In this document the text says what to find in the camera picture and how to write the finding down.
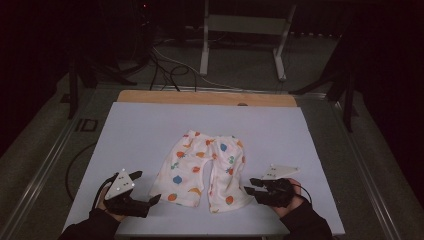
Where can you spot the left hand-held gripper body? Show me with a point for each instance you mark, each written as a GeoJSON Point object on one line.
{"type": "Point", "coordinates": [120, 186]}

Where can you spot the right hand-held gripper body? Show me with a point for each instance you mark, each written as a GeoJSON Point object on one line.
{"type": "Point", "coordinates": [278, 193]}

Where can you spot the white fruit print pants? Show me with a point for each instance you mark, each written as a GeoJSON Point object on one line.
{"type": "Point", "coordinates": [186, 166]}

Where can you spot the person's right hand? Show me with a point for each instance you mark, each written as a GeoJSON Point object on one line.
{"type": "Point", "coordinates": [290, 209]}

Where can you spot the person's left hand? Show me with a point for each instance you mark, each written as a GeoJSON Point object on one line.
{"type": "Point", "coordinates": [101, 200]}

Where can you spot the pale blue table mat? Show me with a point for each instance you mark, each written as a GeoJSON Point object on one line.
{"type": "Point", "coordinates": [140, 133]}

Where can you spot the dark metal stand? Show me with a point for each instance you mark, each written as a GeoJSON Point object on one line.
{"type": "Point", "coordinates": [73, 90]}
{"type": "Point", "coordinates": [348, 100]}

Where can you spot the dark equipment with red light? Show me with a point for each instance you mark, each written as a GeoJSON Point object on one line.
{"type": "Point", "coordinates": [144, 26]}

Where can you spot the white metal stand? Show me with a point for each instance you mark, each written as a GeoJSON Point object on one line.
{"type": "Point", "coordinates": [246, 24]}

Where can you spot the metal floor rail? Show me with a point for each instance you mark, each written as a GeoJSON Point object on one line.
{"type": "Point", "coordinates": [40, 173]}
{"type": "Point", "coordinates": [366, 173]}

